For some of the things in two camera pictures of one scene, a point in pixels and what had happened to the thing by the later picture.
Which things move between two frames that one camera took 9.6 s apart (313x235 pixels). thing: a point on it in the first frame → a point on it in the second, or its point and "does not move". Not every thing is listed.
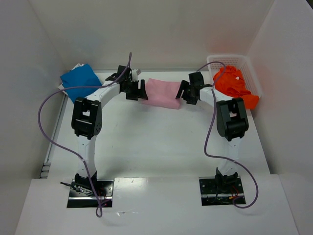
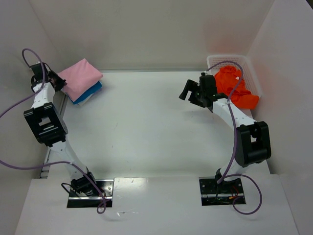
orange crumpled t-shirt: x=229 y=80 does not move
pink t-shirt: x=162 y=93 → x=79 y=77
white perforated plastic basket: x=241 y=63 does not move
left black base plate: x=79 y=199 does not move
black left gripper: x=135 y=90 → x=57 y=81
